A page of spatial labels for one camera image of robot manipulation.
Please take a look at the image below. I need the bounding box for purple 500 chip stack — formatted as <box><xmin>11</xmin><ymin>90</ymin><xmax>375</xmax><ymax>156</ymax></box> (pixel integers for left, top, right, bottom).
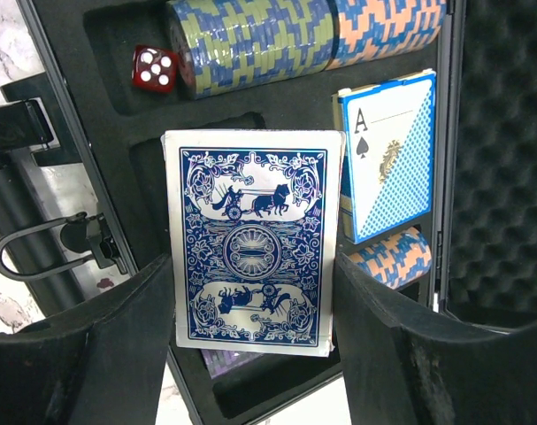
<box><xmin>201</xmin><ymin>350</ymin><xmax>263</xmax><ymax>379</ymax></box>

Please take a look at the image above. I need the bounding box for blue tan 10 chip stack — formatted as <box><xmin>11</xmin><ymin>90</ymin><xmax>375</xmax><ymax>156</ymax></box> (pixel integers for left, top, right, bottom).
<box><xmin>349</xmin><ymin>227</ymin><xmax>432</xmax><ymax>290</ymax></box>

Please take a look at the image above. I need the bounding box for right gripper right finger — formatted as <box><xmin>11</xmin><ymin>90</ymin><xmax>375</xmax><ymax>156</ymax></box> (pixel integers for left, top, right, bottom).
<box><xmin>333</xmin><ymin>254</ymin><xmax>537</xmax><ymax>424</ymax></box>

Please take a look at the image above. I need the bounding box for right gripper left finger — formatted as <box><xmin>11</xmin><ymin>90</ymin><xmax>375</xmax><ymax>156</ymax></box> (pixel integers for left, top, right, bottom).
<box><xmin>0</xmin><ymin>255</ymin><xmax>174</xmax><ymax>424</ymax></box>

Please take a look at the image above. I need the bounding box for blue back card deck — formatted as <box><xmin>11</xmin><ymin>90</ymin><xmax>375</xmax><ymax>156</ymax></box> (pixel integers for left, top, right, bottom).
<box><xmin>161</xmin><ymin>129</ymin><xmax>345</xmax><ymax>357</ymax></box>

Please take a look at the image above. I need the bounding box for black poker set case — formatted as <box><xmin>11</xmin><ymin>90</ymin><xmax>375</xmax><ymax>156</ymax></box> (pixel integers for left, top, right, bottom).
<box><xmin>0</xmin><ymin>1</ymin><xmax>537</xmax><ymax>424</ymax></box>

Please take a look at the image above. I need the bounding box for dark green chip stack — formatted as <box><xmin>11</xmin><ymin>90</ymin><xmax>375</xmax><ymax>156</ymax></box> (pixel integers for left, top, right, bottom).
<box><xmin>165</xmin><ymin>1</ymin><xmax>334</xmax><ymax>99</ymax></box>

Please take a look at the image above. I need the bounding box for ace of spades card deck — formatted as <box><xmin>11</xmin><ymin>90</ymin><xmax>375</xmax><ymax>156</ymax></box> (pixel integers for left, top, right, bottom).
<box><xmin>332</xmin><ymin>69</ymin><xmax>436</xmax><ymax>244</ymax></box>

